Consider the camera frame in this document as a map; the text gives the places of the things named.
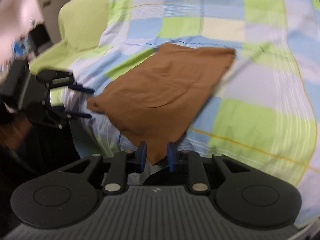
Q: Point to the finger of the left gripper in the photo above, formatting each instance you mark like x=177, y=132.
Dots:
x=53, y=116
x=53, y=79

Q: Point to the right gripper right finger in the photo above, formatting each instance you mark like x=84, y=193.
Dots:
x=188, y=165

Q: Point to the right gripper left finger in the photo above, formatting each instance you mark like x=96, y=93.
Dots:
x=120, y=166

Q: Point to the brown garment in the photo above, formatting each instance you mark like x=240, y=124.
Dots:
x=157, y=100

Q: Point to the checkered plaid bed sheet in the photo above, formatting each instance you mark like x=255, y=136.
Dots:
x=265, y=111

